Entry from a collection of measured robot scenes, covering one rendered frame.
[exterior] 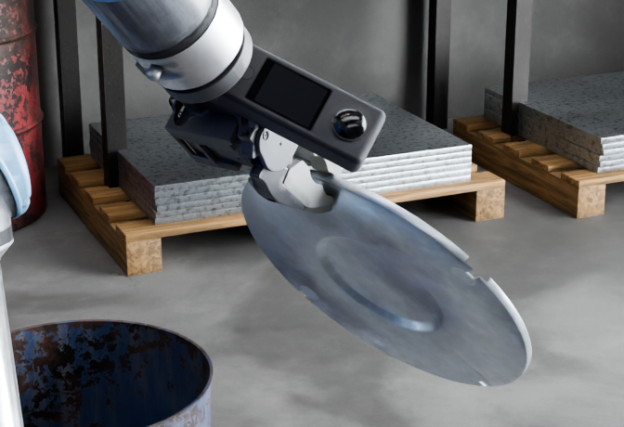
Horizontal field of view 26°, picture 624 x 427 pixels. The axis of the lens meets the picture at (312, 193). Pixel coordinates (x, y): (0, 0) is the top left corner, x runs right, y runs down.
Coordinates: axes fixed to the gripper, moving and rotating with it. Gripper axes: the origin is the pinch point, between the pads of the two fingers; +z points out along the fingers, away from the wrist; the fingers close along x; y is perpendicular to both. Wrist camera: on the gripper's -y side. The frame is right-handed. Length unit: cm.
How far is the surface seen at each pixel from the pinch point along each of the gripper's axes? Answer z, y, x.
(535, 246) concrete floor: 255, 97, -105
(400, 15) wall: 289, 198, -199
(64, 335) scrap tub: 86, 94, -1
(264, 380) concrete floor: 174, 111, -24
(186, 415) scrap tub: 77, 58, 7
